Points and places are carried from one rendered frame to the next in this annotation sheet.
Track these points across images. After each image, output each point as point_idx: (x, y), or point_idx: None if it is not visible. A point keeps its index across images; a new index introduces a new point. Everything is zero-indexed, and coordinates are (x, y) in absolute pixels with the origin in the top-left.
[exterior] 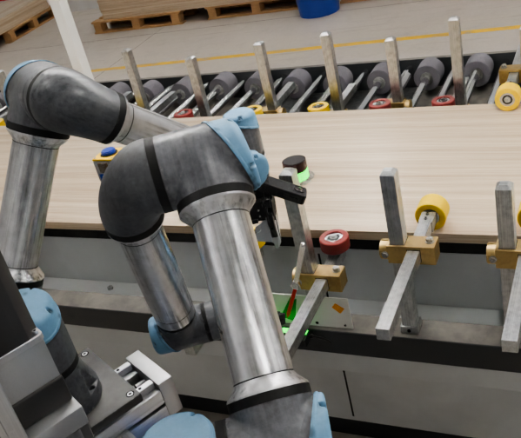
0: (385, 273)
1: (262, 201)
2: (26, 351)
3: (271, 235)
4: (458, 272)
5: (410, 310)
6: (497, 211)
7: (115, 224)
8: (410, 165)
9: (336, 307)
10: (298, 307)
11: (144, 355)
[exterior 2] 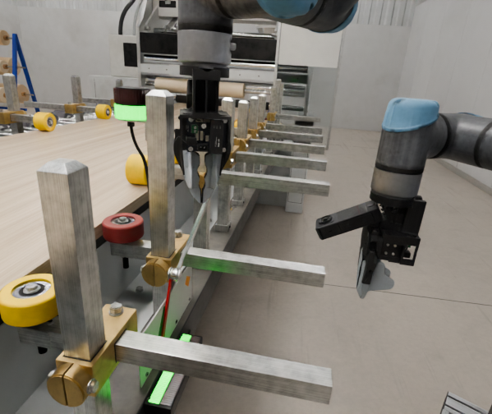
0: (110, 269)
1: (223, 111)
2: None
3: (221, 170)
4: (146, 229)
5: (209, 241)
6: (232, 119)
7: None
8: None
9: (186, 280)
10: (167, 315)
11: None
